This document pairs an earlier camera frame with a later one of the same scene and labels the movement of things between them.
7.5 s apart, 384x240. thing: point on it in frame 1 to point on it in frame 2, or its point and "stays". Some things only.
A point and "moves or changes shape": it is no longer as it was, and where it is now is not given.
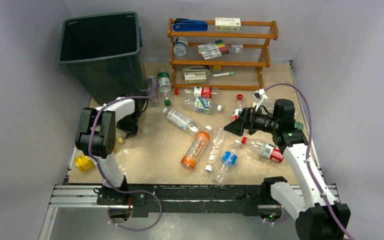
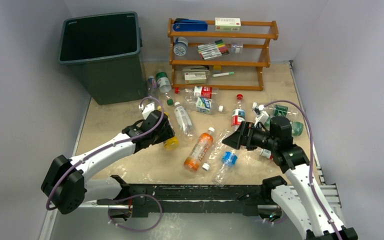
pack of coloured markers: (214, 49) stays
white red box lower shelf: (195, 77) stays
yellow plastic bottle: (84, 163) moves or changes shape
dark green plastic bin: (103, 51) stays
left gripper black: (131, 130) to (167, 133)
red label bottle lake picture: (237, 111) stays
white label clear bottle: (182, 121) moves or changes shape
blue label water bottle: (229, 160) stays
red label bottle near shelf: (197, 91) stays
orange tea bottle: (199, 144) moves or changes shape
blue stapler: (185, 24) stays
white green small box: (227, 24) stays
